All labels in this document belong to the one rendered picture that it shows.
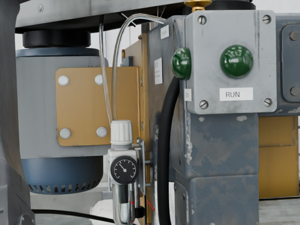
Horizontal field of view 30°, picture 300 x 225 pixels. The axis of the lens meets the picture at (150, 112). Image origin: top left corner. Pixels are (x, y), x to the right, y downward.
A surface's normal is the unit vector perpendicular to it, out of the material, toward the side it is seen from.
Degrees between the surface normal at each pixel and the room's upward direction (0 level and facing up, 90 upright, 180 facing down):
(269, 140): 90
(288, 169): 90
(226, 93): 90
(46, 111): 90
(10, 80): 76
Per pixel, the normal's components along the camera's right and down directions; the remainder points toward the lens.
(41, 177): -0.33, 0.07
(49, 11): -0.69, 0.06
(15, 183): 0.93, -0.33
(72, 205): 0.14, 0.05
